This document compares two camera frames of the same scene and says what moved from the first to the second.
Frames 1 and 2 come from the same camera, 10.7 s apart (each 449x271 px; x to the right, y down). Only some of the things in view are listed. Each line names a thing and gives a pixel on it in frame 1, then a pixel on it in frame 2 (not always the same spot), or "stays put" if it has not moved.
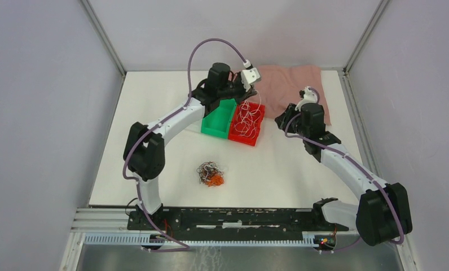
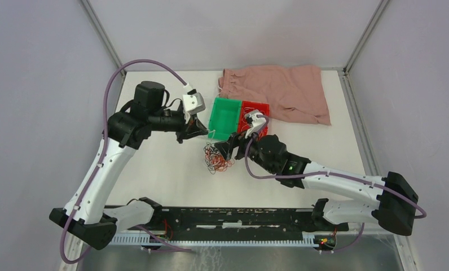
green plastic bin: (216, 123) stays put
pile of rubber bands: (210, 174) to (215, 161)
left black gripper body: (236, 90) to (184, 135)
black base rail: (233, 219) stays put
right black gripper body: (295, 125) to (242, 143)
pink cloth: (280, 86) stays put
